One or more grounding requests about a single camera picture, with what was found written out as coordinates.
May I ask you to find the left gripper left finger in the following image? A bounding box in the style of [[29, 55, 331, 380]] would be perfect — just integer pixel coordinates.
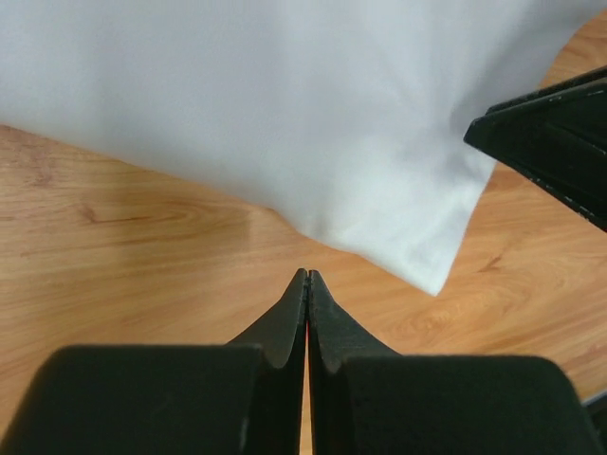
[[1, 270, 307, 454]]

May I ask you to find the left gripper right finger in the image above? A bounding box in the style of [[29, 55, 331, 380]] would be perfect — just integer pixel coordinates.
[[307, 271, 605, 454]]

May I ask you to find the white t shirt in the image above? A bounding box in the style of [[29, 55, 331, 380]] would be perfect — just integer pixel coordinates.
[[1, 1, 606, 295]]

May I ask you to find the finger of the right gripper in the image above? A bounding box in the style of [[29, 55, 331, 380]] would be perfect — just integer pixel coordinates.
[[464, 66, 606, 230]]

